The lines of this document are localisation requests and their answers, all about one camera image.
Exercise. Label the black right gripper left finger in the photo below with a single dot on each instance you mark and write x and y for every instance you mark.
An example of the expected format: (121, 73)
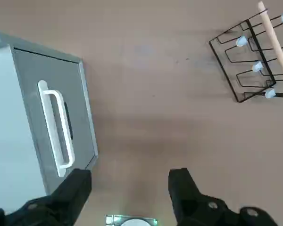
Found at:
(68, 193)

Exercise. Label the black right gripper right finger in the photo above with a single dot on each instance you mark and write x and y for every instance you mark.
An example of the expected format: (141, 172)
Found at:
(186, 200)

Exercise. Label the gray metal cabinet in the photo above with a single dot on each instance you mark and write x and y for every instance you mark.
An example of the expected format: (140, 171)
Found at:
(4, 106)

